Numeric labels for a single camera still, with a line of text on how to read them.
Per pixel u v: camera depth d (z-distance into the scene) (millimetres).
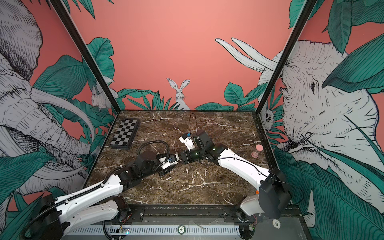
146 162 580
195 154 662
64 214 409
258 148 901
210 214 759
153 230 703
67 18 734
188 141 713
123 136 1010
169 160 634
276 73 954
